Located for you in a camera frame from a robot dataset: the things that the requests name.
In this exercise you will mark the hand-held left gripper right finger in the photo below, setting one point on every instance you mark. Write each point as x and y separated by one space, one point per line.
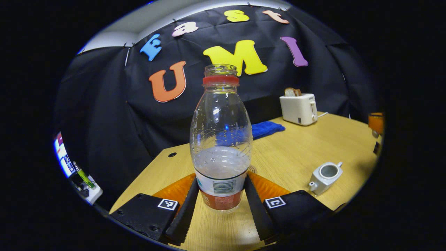
256 209

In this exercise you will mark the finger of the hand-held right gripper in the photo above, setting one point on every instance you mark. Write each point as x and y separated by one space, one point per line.
376 122

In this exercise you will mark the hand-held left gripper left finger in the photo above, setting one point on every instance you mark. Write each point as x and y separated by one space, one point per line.
184 209

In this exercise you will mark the white teacup lid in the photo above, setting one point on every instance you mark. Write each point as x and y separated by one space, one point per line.
375 134

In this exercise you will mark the clear plastic water bottle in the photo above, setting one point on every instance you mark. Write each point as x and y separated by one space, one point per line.
221 164

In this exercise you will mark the white ceramic teacup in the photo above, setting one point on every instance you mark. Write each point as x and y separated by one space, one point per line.
322 181

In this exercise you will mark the green drink bottle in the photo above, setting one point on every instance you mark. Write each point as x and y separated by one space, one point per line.
84 176

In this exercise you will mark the white toaster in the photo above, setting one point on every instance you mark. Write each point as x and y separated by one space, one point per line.
298 109

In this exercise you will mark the blue towel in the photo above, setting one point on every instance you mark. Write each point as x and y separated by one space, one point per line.
266 129

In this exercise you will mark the bread slice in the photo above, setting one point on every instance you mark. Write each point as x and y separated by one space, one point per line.
292 92

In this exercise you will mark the white side table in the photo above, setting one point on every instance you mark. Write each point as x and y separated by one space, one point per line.
93 193

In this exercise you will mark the computer monitor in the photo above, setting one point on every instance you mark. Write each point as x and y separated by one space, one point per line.
64 157

